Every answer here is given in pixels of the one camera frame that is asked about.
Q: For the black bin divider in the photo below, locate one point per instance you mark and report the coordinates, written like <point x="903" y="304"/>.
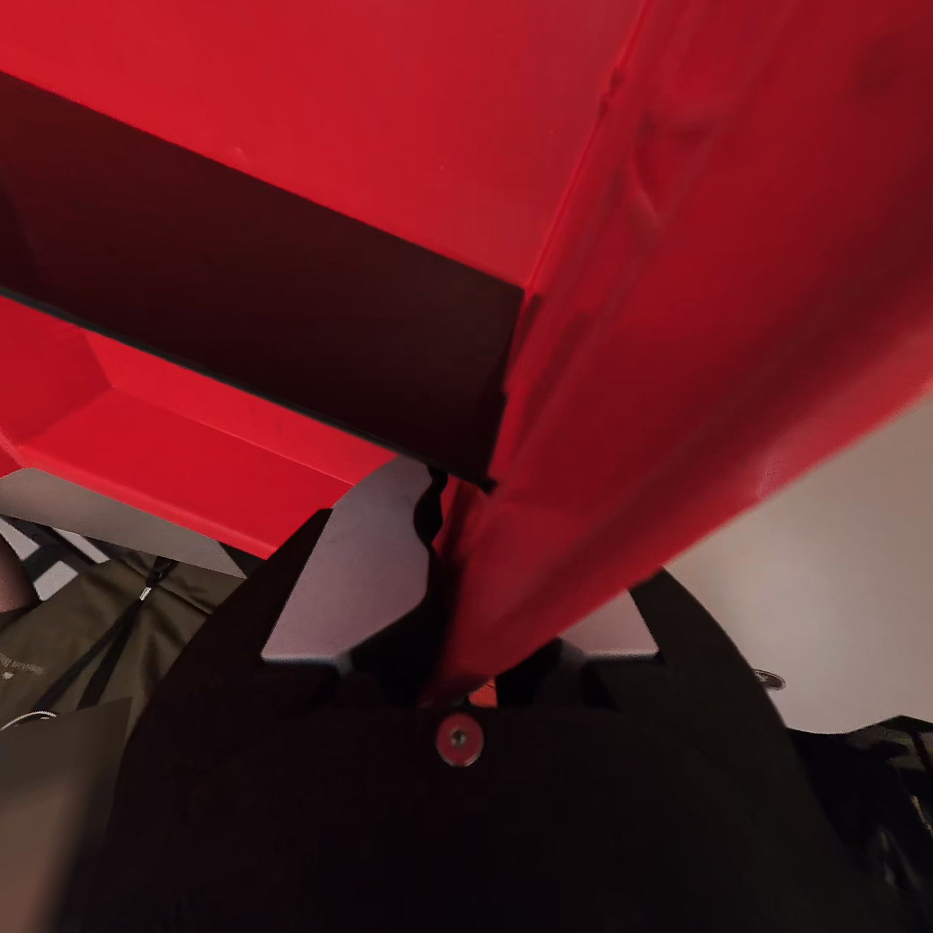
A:
<point x="255" y="291"/>

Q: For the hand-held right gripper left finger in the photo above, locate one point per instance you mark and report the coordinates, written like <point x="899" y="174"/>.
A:
<point x="342" y="583"/>

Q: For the red plastic bin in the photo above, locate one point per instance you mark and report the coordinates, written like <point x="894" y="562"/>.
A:
<point x="437" y="146"/>

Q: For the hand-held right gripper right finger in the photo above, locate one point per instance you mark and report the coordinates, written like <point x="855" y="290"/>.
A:
<point x="619" y="627"/>

